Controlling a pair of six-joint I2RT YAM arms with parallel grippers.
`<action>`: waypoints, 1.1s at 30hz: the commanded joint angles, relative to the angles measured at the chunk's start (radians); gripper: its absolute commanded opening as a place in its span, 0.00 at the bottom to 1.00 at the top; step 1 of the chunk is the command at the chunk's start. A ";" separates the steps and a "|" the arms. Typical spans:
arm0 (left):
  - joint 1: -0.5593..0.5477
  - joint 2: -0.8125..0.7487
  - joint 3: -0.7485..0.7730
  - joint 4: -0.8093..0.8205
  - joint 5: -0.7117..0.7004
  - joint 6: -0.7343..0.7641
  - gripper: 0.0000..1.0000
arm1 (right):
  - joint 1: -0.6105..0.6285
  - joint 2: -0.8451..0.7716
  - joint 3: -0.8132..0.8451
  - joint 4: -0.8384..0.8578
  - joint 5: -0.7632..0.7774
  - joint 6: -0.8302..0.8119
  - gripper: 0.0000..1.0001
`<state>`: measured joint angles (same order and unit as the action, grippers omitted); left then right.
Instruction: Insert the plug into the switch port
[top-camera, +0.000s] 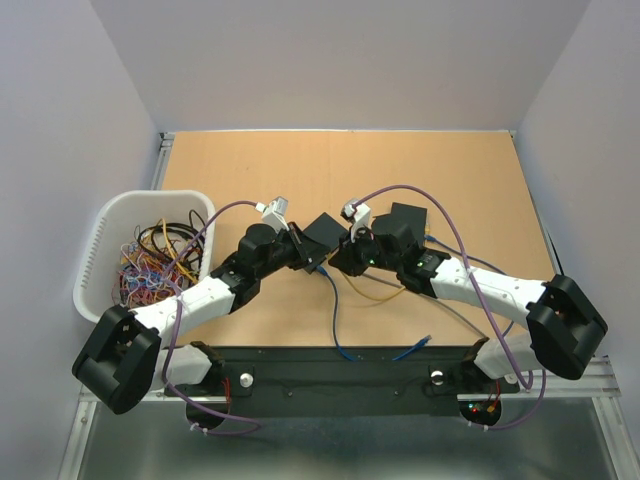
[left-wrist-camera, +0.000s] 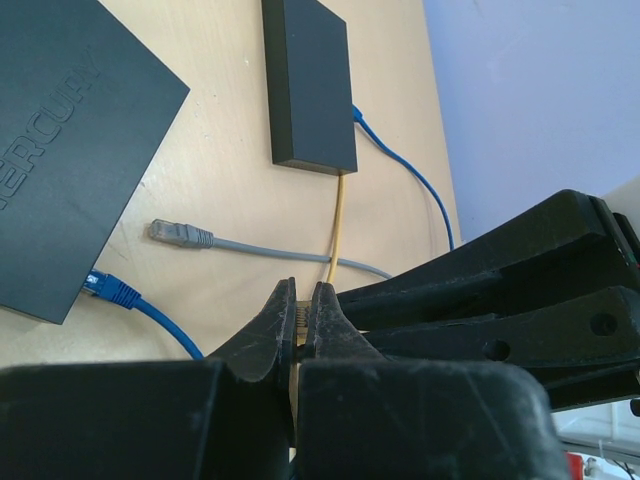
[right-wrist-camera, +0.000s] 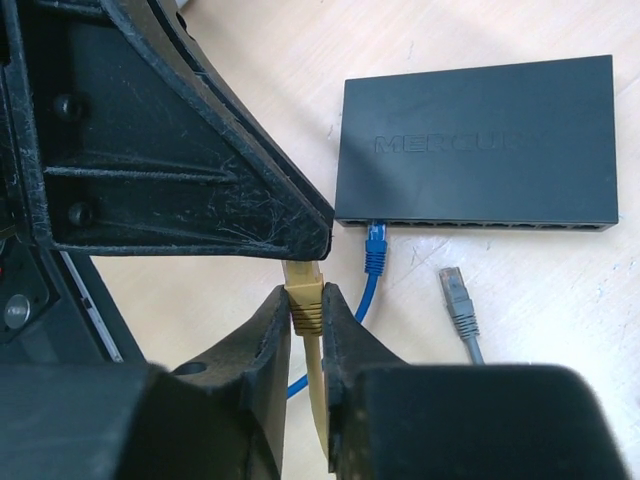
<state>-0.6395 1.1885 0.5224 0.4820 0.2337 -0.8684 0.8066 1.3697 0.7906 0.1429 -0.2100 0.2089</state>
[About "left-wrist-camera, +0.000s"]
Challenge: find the yellow ethernet cable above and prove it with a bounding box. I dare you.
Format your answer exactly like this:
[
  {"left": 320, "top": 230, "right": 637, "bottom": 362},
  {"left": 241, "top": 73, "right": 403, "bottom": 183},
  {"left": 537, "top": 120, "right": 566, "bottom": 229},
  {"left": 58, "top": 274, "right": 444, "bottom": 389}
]
[{"left": 294, "top": 169, "right": 348, "bottom": 351}]

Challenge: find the black network switch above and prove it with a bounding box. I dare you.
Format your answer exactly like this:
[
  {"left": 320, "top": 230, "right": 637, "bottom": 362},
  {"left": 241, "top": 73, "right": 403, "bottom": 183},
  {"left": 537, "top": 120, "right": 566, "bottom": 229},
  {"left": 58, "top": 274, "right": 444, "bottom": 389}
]
[
  {"left": 261, "top": 0, "right": 358, "bottom": 176},
  {"left": 1, "top": 1, "right": 189, "bottom": 324}
]

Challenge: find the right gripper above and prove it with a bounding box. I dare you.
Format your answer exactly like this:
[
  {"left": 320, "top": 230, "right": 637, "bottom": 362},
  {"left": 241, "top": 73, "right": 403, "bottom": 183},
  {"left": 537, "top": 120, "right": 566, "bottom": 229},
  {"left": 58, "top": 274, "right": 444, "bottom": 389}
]
[{"left": 338, "top": 189, "right": 639, "bottom": 411}]

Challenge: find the grey ethernet cable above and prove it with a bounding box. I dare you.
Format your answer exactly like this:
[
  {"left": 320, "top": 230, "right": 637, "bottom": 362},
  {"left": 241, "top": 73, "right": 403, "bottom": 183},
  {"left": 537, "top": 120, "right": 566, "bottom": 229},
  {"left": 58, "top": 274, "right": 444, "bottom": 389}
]
[{"left": 148, "top": 217, "right": 394, "bottom": 281}]

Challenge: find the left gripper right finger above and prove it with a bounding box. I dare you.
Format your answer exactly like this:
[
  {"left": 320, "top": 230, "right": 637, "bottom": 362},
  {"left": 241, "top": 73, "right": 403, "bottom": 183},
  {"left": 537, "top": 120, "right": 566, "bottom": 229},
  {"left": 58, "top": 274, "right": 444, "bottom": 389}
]
[{"left": 297, "top": 283, "right": 570, "bottom": 479}]

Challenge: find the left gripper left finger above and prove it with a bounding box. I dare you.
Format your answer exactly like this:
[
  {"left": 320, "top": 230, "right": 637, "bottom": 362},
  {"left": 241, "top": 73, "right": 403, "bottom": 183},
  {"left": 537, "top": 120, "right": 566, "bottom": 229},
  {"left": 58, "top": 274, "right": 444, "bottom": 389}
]
[{"left": 1, "top": 279, "right": 296, "bottom": 479}]

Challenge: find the blue ethernet cable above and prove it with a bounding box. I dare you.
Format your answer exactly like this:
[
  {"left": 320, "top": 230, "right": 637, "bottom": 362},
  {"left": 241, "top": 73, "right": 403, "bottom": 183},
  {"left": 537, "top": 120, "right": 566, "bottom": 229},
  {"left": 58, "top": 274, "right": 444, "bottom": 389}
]
[{"left": 82, "top": 103, "right": 456, "bottom": 361}]

